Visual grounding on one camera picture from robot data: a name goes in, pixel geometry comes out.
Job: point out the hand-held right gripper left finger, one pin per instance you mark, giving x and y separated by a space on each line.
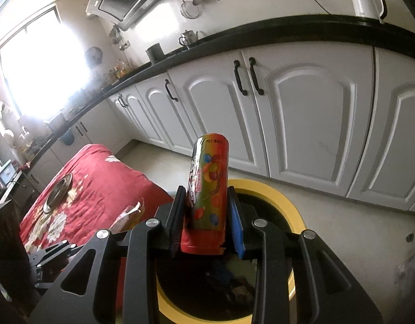
178 222

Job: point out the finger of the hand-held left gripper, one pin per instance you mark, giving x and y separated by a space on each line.
64 247
45 260

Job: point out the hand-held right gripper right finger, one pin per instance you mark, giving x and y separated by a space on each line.
237 233

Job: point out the red candy tube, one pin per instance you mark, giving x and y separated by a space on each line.
207 189

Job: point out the yellow-rimmed black trash bin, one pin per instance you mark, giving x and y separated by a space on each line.
278 202

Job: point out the dark brown wooden furniture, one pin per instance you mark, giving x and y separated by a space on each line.
8 253

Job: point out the metal plate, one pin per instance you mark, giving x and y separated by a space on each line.
50 206

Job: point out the metal bowl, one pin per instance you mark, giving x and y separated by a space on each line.
61 189

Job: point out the red floral blanket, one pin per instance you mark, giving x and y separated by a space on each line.
119 182

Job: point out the blue hanging bin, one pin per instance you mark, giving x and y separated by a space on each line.
67 137

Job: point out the metal cooking pot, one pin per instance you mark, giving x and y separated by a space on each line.
57 123

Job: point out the white lower cabinets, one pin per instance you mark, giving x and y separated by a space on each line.
295 114

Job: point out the group of condiment bottles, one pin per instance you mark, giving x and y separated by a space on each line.
119 71

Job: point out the dark metal canister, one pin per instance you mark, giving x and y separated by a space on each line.
155 54

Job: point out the kitchen window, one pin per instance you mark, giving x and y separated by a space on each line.
35 67

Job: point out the metal teapot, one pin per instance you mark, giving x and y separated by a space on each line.
188 38

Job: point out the hanging kitchen utensils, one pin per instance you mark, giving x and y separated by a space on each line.
119 37

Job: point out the black kitchen countertop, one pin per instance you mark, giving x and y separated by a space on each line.
261 33

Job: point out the round grey wall ornament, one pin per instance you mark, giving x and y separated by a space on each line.
93 56

